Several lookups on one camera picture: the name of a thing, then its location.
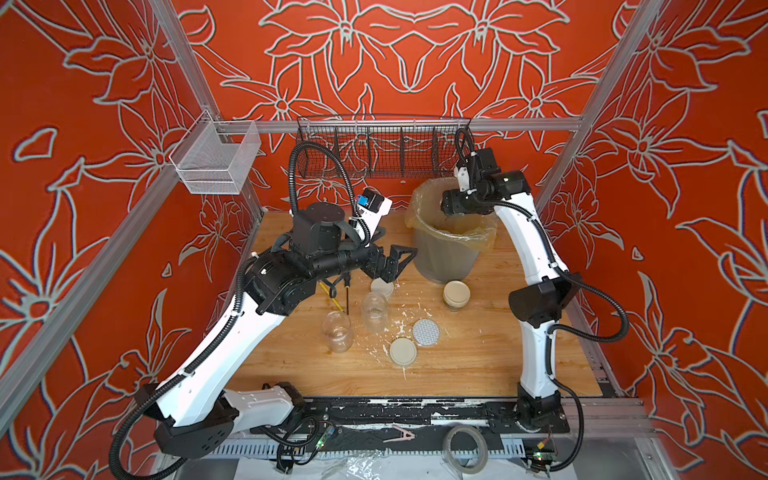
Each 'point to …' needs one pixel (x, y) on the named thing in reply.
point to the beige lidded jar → (456, 294)
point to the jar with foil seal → (337, 327)
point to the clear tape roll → (446, 446)
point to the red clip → (404, 435)
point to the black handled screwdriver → (347, 282)
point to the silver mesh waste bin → (441, 258)
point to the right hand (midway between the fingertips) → (457, 199)
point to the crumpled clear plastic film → (364, 466)
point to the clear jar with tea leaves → (375, 307)
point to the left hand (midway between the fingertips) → (399, 236)
